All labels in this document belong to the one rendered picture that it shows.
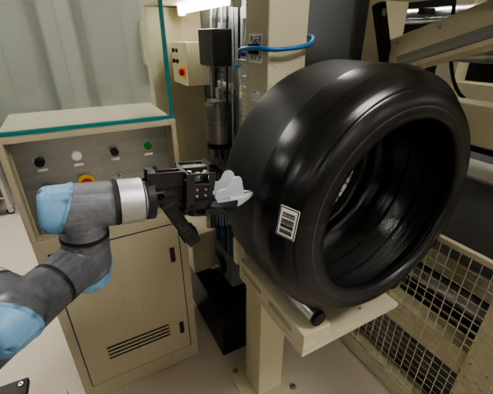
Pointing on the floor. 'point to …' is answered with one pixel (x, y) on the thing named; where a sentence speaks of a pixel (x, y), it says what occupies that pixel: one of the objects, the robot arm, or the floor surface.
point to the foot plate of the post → (289, 385)
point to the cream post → (265, 21)
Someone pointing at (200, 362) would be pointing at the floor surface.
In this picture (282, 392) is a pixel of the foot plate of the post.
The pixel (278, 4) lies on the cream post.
